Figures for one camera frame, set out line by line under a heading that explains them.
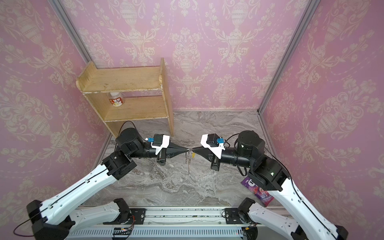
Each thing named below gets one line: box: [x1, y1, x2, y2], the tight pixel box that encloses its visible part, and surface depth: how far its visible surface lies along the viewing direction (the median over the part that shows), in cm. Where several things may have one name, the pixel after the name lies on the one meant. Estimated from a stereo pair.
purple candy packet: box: [240, 176, 274, 207], surface depth 81 cm
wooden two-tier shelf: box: [76, 57, 174, 138], surface depth 89 cm
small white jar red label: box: [109, 92, 124, 107], surface depth 94 cm
